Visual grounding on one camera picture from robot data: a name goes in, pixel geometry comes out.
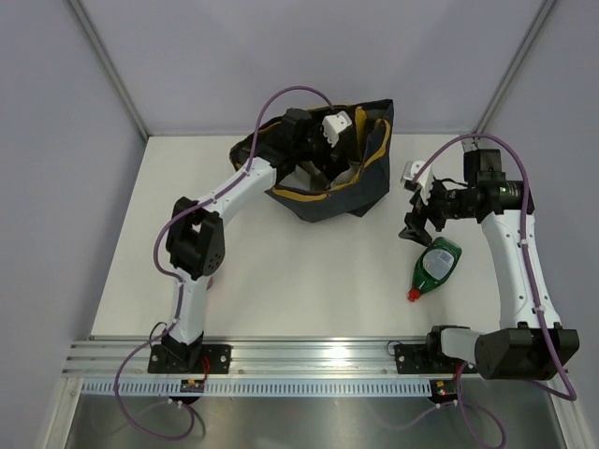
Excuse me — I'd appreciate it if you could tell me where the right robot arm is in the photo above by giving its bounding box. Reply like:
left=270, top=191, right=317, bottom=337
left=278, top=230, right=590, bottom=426
left=399, top=150, right=579, bottom=381

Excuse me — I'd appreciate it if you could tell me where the aluminium mounting rail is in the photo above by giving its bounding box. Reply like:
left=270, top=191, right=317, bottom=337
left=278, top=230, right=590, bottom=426
left=60, top=340, right=570, bottom=378

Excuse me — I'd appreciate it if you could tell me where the white slotted cable duct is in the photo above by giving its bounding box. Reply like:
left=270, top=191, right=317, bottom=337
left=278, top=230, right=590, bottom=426
left=80, top=379, right=460, bottom=398

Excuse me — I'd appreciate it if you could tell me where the white bottle with black cap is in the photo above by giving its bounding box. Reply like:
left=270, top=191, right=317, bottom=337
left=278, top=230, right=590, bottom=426
left=329, top=164, right=361, bottom=191

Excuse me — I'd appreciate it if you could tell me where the green bottle with red cap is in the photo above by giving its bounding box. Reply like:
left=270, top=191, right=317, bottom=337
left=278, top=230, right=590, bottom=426
left=407, top=237, right=462, bottom=302

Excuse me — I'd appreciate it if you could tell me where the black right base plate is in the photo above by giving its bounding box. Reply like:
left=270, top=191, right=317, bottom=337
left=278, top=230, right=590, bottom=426
left=392, top=342, right=463, bottom=376

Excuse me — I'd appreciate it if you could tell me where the grey aluminium corner post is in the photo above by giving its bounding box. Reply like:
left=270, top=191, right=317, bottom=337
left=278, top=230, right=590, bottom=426
left=65, top=0, right=151, bottom=142

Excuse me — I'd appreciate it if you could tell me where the right aluminium frame post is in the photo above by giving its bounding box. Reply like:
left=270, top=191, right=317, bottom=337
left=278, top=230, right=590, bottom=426
left=474, top=0, right=561, bottom=133

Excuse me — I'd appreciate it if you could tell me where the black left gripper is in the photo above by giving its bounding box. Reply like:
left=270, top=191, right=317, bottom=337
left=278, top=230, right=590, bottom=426
left=292, top=113, right=348, bottom=179

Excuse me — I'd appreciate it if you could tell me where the dark denim canvas bag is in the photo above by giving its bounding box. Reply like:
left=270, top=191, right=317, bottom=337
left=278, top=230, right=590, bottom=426
left=255, top=99, right=394, bottom=223

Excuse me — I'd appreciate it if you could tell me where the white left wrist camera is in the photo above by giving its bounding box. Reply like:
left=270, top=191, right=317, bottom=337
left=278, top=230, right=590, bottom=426
left=321, top=111, right=352, bottom=148

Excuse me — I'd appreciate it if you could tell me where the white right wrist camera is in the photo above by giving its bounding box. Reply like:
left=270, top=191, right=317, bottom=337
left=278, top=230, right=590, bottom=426
left=401, top=161, right=434, bottom=204

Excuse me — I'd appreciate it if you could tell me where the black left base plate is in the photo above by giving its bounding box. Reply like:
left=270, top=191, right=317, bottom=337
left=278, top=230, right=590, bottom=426
left=147, top=343, right=232, bottom=374

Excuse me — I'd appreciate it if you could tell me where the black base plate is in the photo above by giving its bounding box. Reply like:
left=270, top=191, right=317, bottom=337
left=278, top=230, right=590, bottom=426
left=147, top=343, right=232, bottom=374
left=392, top=342, right=463, bottom=376

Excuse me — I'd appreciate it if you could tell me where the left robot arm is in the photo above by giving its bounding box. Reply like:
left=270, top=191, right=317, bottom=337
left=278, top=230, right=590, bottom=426
left=148, top=109, right=353, bottom=374

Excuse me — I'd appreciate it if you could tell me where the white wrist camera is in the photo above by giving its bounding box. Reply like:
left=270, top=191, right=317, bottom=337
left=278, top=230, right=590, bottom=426
left=321, top=111, right=352, bottom=148
left=401, top=161, right=434, bottom=204

